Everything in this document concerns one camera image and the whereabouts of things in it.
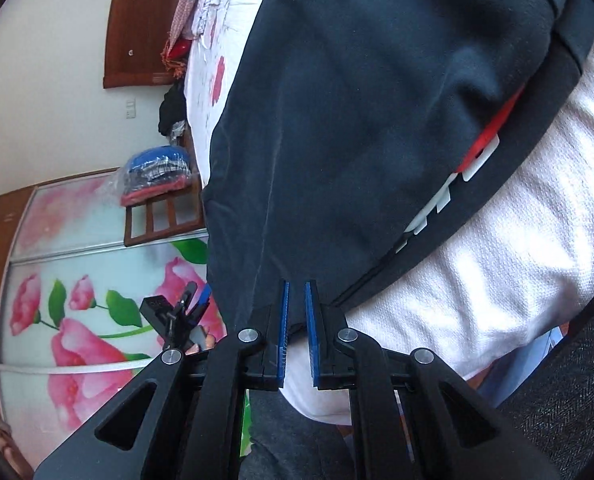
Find black clothing pile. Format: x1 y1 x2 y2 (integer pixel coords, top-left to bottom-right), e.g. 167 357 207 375
158 80 186 136

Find white wall socket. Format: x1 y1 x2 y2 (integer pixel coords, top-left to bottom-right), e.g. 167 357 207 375
126 99 136 119

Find wooden chair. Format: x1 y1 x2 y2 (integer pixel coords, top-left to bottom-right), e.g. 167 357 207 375
123 179 205 247

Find left hand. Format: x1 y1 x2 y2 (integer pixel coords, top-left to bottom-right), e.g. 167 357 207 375
184 325 217 356

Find floral sliding wardrobe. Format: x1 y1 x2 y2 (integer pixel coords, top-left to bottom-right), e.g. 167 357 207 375
0 176 208 467

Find pink patterned blanket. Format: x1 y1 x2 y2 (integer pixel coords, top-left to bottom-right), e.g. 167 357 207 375
161 0 198 79

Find red pillow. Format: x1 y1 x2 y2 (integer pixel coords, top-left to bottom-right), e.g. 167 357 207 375
167 38 192 61

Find bagged clothes bundle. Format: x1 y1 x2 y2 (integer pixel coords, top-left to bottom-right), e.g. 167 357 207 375
118 145 193 207

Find white floral bed mattress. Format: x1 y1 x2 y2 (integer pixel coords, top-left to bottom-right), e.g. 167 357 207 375
186 0 594 424

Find dark wooden headboard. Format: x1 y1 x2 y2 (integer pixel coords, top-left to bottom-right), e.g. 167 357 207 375
103 0 179 89

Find dark navy track pants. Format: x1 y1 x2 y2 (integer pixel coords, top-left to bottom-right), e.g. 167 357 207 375
204 0 594 330

